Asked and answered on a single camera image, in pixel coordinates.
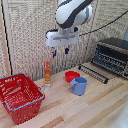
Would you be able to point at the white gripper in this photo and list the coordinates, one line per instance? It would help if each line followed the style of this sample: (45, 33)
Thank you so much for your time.
(61, 38)

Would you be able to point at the red and yellow carton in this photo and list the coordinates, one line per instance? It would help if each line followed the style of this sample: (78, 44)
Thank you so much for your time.
(47, 75)

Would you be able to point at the blue plastic mug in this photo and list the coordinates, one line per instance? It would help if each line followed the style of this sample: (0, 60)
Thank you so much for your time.
(79, 85)

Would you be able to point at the red plastic bowl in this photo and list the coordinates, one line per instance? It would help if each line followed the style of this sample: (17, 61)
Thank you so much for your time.
(70, 76)

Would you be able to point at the woven folding screen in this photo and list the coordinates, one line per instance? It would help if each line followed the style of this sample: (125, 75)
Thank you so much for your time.
(50, 33)

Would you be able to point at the black toaster oven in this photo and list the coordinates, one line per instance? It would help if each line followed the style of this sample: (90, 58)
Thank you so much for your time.
(111, 55)

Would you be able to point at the red plastic shopping basket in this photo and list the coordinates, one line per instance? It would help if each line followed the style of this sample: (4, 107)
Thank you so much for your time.
(20, 97)

